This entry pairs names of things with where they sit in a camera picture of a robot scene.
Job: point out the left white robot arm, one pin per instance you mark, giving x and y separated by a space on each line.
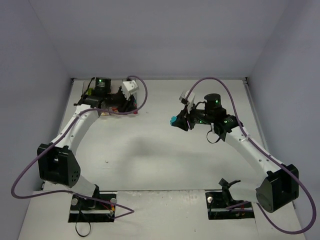
57 162

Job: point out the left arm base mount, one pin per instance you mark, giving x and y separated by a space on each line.
85 210

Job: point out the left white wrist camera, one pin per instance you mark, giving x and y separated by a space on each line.
128 88

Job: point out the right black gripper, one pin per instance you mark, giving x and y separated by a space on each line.
184 121

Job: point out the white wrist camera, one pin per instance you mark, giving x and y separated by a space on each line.
128 88
187 98

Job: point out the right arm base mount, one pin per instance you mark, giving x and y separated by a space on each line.
221 206

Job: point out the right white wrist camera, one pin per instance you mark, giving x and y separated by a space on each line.
187 98

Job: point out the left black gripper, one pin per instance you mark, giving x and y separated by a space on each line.
124 100

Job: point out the small teal lego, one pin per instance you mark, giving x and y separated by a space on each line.
172 120

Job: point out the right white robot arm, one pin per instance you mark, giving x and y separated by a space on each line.
275 187

